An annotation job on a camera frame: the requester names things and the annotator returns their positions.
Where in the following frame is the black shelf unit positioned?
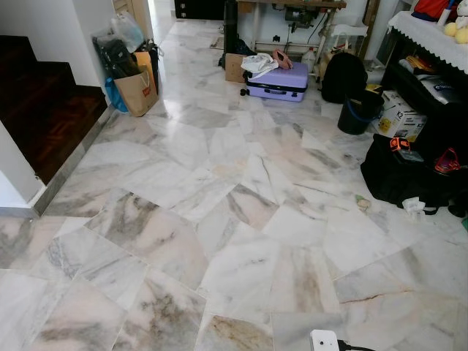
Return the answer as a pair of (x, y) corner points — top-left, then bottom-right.
(380, 31), (468, 158)

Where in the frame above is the crumpled white paper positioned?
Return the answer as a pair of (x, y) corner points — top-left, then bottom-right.
(401, 196), (428, 222)

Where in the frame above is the large black duffel bag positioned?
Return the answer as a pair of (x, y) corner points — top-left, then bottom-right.
(361, 133), (468, 218)

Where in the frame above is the orange black tool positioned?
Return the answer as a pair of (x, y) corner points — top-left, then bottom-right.
(388, 135), (412, 154)

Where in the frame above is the white printed cardboard box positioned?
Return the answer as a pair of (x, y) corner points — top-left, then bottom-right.
(375, 91), (429, 143)

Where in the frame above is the black bucket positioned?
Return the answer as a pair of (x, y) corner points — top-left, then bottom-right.
(337, 89), (384, 137)

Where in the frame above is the white lace tablecloth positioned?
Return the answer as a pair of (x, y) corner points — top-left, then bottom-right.
(387, 10), (468, 74)

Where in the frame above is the yellow plush toy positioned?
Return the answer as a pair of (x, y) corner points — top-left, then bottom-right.
(442, 20), (468, 46)

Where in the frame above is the black backpack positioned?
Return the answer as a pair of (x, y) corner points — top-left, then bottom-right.
(320, 51), (369, 105)

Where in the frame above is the red plush toy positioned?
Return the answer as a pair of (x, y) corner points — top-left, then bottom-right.
(412, 0), (460, 21)

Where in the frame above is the white plastic stool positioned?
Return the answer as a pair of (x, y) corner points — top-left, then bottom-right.
(328, 23), (371, 63)

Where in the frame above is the purple suitcase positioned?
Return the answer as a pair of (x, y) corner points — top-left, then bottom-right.
(243, 61), (310, 103)

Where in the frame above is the pink pouch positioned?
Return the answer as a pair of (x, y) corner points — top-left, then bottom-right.
(271, 49), (294, 71)

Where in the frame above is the sewing machine table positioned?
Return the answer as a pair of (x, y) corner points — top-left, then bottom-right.
(234, 0), (349, 63)

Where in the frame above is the white cloth bundle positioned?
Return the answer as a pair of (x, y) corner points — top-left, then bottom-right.
(241, 53), (280, 79)

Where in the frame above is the brown cardboard box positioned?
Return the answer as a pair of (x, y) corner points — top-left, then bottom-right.
(224, 53), (249, 84)

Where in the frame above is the brown paper shopping bag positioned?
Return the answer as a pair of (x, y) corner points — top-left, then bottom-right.
(114, 64), (160, 118)

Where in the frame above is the blue plastic bag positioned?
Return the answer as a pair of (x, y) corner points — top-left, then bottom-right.
(104, 77), (129, 114)

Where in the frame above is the clear plastic bag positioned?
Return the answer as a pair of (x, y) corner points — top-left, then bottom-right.
(110, 12), (146, 53)

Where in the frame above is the black fabric bag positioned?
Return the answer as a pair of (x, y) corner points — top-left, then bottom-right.
(94, 35), (142, 80)

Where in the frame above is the dark wooden staircase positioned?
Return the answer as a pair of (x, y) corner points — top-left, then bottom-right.
(0, 34), (109, 185)

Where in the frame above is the red black strap bundle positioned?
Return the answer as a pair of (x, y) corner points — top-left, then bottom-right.
(434, 148), (464, 176)

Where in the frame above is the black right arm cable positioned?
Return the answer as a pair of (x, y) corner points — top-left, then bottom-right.
(336, 339), (375, 351)

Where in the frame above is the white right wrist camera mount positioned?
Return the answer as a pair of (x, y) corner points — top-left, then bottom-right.
(310, 329), (339, 351)

